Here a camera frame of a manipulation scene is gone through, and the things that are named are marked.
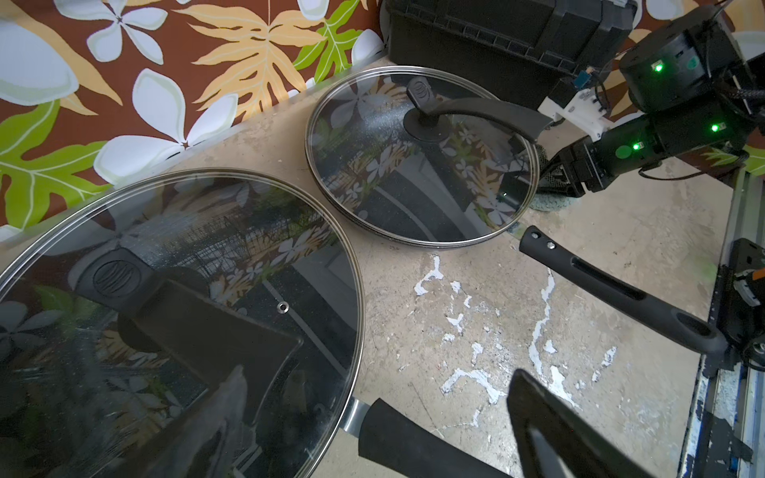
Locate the right black frying pan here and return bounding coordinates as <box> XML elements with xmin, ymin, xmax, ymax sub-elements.
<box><xmin>519</xmin><ymin>226</ymin><xmax>728</xmax><ymax>355</ymax></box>

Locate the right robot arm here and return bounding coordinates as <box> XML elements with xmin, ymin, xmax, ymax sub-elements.
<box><xmin>538</xmin><ymin>1</ymin><xmax>764</xmax><ymax>198</ymax></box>

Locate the grey-green cloth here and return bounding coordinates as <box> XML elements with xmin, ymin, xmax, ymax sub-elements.
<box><xmin>529</xmin><ymin>193</ymin><xmax>570</xmax><ymax>212</ymax></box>

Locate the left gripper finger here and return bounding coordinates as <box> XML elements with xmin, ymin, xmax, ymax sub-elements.
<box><xmin>507</xmin><ymin>368</ymin><xmax>651</xmax><ymax>477</ymax></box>

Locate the left black frying pan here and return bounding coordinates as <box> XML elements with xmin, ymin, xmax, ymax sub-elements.
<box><xmin>340</xmin><ymin>398</ymin><xmax>506</xmax><ymax>478</ymax></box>

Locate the glass pot lid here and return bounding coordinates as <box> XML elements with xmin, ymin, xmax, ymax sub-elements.
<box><xmin>1</xmin><ymin>168</ymin><xmax>364</xmax><ymax>477</ymax></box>
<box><xmin>305</xmin><ymin>65</ymin><xmax>551</xmax><ymax>248</ymax></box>

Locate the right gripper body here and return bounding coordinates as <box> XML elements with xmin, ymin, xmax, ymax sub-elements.
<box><xmin>537</xmin><ymin>137</ymin><xmax>613</xmax><ymax>197</ymax></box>

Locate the black toolbox yellow latch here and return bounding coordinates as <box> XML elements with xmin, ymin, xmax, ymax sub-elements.
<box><xmin>384</xmin><ymin>0</ymin><xmax>639</xmax><ymax>110</ymax></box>

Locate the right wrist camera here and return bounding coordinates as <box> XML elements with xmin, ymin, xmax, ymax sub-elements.
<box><xmin>537</xmin><ymin>69</ymin><xmax>615</xmax><ymax>141</ymax></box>

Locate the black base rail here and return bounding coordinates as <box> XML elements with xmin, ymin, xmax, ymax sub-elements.
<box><xmin>677</xmin><ymin>170</ymin><xmax>764</xmax><ymax>477</ymax></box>

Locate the black frying pan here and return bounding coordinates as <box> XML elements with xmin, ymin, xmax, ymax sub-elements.
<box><xmin>340</xmin><ymin>398</ymin><xmax>506</xmax><ymax>478</ymax></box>
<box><xmin>519</xmin><ymin>226</ymin><xmax>728</xmax><ymax>355</ymax></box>

